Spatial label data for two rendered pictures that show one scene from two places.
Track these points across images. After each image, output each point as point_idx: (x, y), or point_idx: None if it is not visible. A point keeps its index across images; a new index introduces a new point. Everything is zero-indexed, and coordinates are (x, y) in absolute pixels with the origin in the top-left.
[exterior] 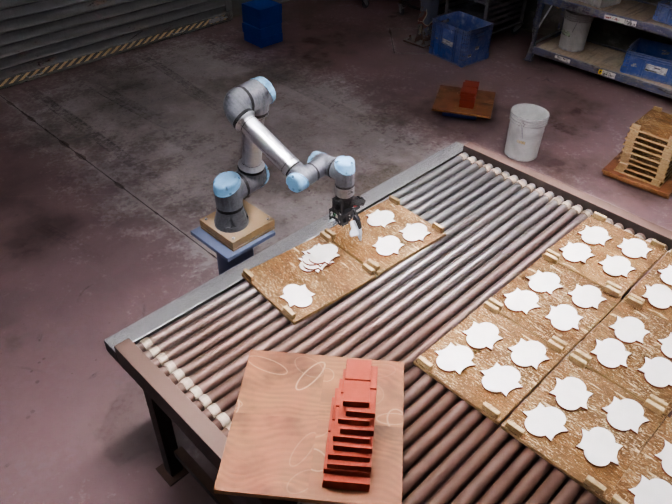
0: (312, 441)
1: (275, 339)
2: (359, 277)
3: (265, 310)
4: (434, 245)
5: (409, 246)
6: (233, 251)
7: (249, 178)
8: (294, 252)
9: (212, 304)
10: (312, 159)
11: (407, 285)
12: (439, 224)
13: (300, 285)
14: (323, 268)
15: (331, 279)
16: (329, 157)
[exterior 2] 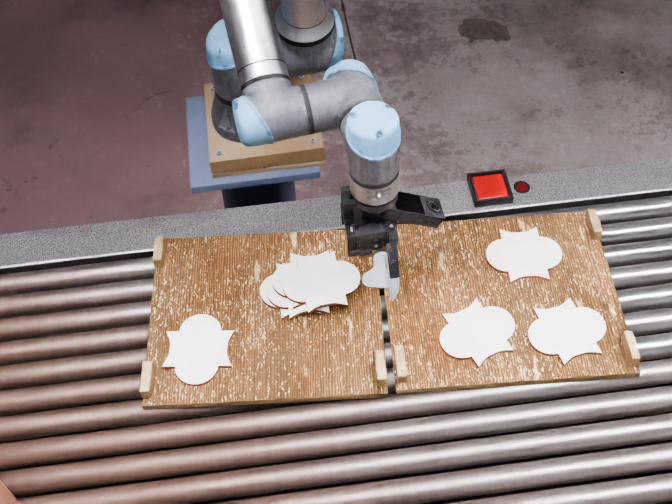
0: None
1: (87, 419)
2: (350, 376)
3: (132, 342)
4: (591, 385)
5: (523, 359)
6: (212, 177)
7: (285, 47)
8: (285, 244)
9: (63, 276)
10: (329, 78)
11: (435, 455)
12: (652, 337)
13: (227, 327)
14: (297, 314)
15: (294, 348)
16: (360, 91)
